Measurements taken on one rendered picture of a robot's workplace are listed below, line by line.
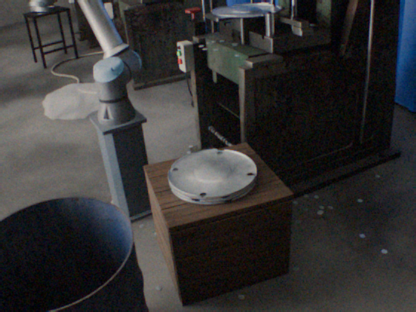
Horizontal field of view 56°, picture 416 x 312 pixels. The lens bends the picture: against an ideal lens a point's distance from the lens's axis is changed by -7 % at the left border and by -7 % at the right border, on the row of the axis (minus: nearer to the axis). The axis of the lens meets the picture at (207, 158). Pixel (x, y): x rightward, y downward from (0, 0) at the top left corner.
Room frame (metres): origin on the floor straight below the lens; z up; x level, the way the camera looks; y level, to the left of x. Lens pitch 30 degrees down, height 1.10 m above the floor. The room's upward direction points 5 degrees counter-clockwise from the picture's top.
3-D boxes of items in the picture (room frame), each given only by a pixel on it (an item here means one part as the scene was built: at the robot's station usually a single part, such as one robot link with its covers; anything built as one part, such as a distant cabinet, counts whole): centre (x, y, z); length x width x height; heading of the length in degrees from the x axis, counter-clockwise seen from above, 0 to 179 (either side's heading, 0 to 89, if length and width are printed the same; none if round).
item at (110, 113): (1.52, 0.34, 0.50); 0.15 x 0.15 x 0.10
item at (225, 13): (1.77, -0.22, 0.78); 0.29 x 0.29 x 0.01
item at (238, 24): (1.75, -0.17, 0.72); 0.25 x 0.14 x 0.14; 113
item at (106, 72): (1.52, 0.34, 0.62); 0.13 x 0.12 x 0.14; 165
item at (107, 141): (1.52, 0.34, 0.23); 0.19 x 0.19 x 0.45; 28
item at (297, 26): (1.66, -0.40, 0.76); 0.17 x 0.06 x 0.10; 23
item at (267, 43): (1.82, -0.34, 0.68); 0.45 x 0.30 x 0.06; 23
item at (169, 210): (1.16, -0.01, 0.18); 0.40 x 0.38 x 0.35; 106
